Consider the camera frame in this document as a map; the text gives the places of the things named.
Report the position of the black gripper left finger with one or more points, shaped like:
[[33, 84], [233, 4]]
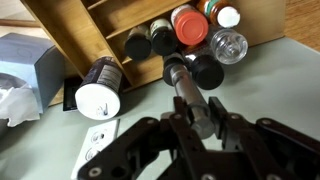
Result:
[[129, 154]]

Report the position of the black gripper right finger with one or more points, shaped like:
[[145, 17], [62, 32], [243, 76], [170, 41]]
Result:
[[271, 150]]

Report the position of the silver long cylinder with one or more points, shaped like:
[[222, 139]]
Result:
[[198, 111]]

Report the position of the black lid spice grinder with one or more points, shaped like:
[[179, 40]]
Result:
[[206, 71]]

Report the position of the dark canister white lid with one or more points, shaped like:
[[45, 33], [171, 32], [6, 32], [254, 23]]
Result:
[[98, 95]]

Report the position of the glass stopper bottle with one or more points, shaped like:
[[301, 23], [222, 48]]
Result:
[[229, 46]]

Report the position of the black lid spice bottle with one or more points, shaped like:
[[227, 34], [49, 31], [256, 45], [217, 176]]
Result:
[[138, 43]]

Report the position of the dark lid spice bottle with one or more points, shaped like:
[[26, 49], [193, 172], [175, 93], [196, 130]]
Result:
[[163, 38]]

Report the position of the red lid spice jar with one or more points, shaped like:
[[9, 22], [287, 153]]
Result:
[[190, 25]]

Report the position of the white lid spice bottle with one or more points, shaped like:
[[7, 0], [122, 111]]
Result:
[[219, 12]]

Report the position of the blue tissue box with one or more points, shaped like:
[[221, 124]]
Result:
[[35, 60]]

